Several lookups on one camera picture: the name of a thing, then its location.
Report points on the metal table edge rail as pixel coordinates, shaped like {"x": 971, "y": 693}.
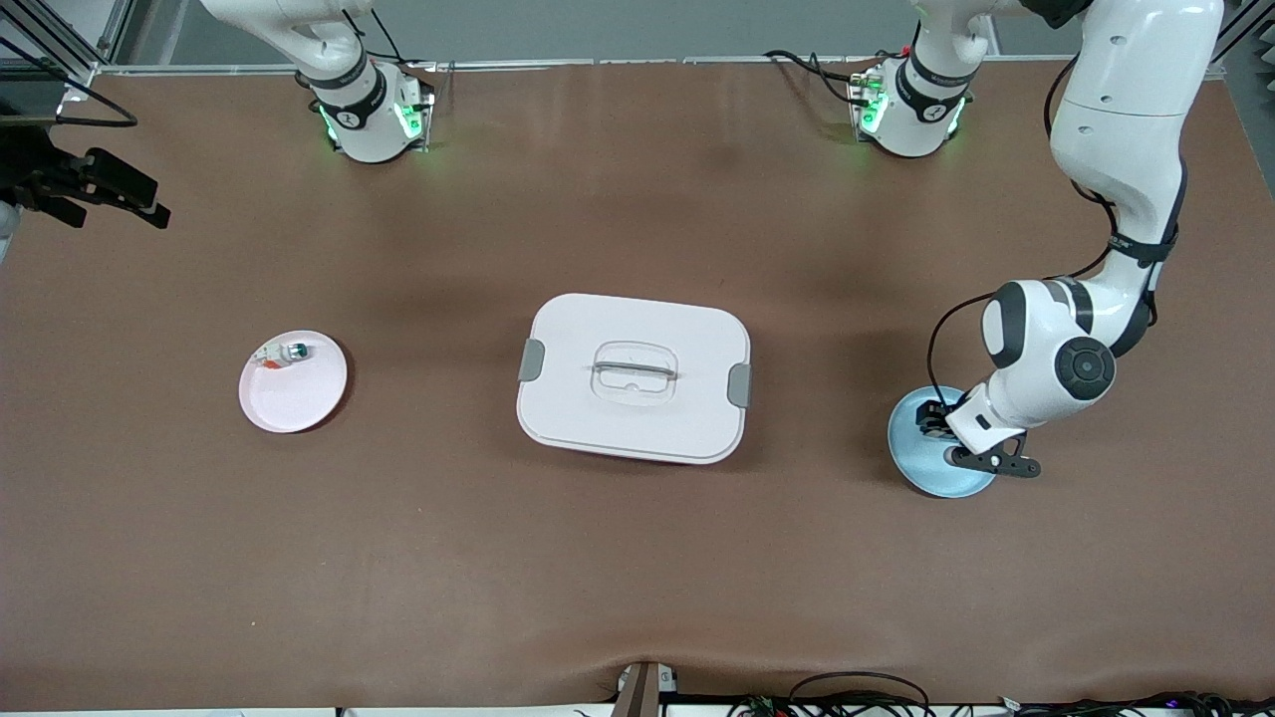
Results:
{"x": 647, "y": 62}

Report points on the white green switch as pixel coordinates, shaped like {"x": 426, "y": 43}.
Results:
{"x": 289, "y": 353}

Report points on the white lidded box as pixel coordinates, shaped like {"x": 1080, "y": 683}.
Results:
{"x": 633, "y": 418}

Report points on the pink plate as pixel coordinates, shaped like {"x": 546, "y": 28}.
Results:
{"x": 294, "y": 403}

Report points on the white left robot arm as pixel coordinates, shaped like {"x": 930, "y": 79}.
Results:
{"x": 1126, "y": 119}

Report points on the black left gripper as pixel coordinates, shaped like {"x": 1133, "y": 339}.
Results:
{"x": 937, "y": 417}

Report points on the light blue plate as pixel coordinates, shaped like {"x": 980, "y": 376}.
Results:
{"x": 921, "y": 468}

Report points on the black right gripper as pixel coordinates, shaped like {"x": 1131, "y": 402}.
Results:
{"x": 40, "y": 175}

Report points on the aluminium frame post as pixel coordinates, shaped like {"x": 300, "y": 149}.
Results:
{"x": 80, "y": 40}
{"x": 1250, "y": 40}

